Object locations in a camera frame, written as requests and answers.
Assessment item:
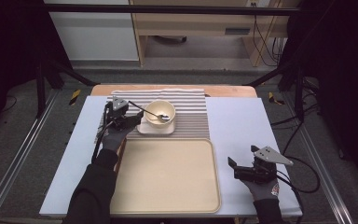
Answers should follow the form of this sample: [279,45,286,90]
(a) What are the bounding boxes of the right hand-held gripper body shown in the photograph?
[234,146,294,185]

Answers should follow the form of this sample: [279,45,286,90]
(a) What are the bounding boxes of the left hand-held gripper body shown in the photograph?
[103,96,131,131]

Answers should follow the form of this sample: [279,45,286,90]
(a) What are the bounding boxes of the beige bowl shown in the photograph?
[143,99,177,129]

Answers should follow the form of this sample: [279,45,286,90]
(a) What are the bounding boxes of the metal spoon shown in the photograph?
[128,100,171,121]

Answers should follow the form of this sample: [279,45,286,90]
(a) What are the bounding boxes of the white square plate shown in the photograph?
[136,106,177,135]

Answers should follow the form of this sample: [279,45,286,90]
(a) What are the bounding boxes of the beige plastic tray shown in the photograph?
[109,138,222,215]

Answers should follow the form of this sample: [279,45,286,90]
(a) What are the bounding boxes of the person's left hand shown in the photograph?
[101,125,130,152]

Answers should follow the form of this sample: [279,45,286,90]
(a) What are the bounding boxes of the person's right hand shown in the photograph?
[241,180,281,203]

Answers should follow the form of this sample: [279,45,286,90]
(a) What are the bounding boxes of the yellow black tape piece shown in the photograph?
[68,89,82,106]
[268,91,285,105]

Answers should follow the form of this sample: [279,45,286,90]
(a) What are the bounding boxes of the striped placemat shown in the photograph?
[93,88,211,145]

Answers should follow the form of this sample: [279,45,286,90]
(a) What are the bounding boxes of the wooden table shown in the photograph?
[90,83,258,98]

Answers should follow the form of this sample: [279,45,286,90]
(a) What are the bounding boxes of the black metal stand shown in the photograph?
[245,62,306,122]
[35,59,99,118]

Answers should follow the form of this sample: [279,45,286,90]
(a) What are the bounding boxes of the white cabinet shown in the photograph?
[43,0,140,62]

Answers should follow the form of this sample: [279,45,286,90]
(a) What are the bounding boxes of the black horizontal bar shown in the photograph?
[45,3,302,17]

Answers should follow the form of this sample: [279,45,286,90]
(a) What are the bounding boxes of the wooden desk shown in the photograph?
[129,0,302,67]

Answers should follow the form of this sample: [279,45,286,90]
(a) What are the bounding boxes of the black curtain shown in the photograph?
[287,0,358,197]
[0,0,73,138]

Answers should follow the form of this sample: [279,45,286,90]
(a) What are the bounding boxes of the grey label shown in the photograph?
[224,27,252,35]

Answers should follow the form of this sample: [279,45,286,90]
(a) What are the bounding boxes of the right hand-held gripper cable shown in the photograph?
[274,155,321,224]

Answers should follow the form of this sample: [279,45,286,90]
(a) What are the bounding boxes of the black floor cables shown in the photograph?
[269,102,321,150]

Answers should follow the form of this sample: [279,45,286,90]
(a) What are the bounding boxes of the aluminium rail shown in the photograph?
[0,90,60,224]
[283,92,355,224]

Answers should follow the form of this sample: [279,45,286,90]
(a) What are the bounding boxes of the black floor cable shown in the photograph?
[0,94,18,114]

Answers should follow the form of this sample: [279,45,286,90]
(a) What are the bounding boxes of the hanging black cables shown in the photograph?
[253,15,288,67]

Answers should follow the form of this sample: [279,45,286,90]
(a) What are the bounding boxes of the wall socket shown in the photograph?
[246,0,271,7]

